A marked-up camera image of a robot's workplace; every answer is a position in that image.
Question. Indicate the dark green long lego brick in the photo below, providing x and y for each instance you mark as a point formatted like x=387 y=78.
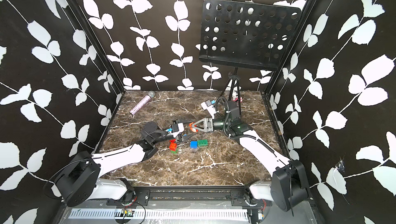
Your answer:
x=202 y=143

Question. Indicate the white slotted cable duct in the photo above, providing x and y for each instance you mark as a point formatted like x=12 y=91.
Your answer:
x=184 y=214

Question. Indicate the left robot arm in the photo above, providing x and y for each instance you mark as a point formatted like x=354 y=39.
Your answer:
x=82 y=180

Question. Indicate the purple glitter microphone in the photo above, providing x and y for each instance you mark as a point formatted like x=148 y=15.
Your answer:
x=142 y=102

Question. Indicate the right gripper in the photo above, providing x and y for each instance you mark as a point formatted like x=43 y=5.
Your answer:
x=210 y=124

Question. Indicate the blue square lego brick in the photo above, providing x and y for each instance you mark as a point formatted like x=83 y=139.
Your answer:
x=194 y=144

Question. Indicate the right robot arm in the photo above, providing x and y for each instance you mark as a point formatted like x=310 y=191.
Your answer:
x=289 y=184

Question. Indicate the orange-red square lego brick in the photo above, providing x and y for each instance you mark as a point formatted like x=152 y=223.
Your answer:
x=173 y=145

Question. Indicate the black perforated music stand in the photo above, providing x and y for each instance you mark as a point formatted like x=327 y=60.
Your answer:
x=245 y=35

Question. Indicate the pink object behind stand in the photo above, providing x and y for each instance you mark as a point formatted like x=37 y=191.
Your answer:
x=238 y=99

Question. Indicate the black mounting rail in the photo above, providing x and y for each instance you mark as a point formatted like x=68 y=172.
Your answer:
x=238 y=196

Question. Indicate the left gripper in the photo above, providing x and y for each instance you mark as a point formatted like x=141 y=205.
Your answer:
x=187 y=137

